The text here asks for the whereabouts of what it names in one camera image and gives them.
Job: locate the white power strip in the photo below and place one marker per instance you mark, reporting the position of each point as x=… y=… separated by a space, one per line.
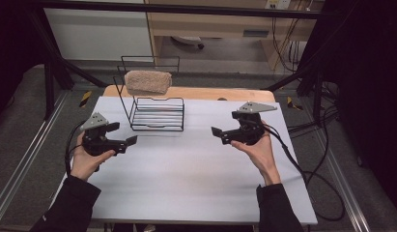
x=278 y=4

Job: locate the black metal stand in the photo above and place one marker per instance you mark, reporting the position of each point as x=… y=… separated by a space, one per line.
x=49 y=83
x=317 y=87

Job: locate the white cabinet panel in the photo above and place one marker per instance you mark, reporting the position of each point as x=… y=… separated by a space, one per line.
x=96 y=34

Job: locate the light wooden desk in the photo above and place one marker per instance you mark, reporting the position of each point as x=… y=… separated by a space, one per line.
x=212 y=27

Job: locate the black curtain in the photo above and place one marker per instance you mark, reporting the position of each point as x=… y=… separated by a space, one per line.
x=370 y=80
x=11 y=48

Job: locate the yellow black floor tape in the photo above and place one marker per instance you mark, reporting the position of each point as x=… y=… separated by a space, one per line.
x=293 y=104
x=85 y=99

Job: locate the aluminium floor rail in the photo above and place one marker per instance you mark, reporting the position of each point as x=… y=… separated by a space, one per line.
x=23 y=164
x=344 y=183

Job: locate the black metal frame bar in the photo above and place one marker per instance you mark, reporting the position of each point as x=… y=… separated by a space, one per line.
x=186 y=9

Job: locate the office chair base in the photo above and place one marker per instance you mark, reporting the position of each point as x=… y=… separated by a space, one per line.
x=188 y=40

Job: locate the person's right hand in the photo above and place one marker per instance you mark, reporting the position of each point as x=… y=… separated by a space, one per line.
x=262 y=154

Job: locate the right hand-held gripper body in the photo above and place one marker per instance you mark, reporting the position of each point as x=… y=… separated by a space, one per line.
x=250 y=129

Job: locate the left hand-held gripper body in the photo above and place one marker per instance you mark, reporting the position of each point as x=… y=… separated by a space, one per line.
x=94 y=141

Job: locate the person's left hand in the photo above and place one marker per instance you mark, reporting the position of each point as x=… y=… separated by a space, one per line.
x=85 y=164

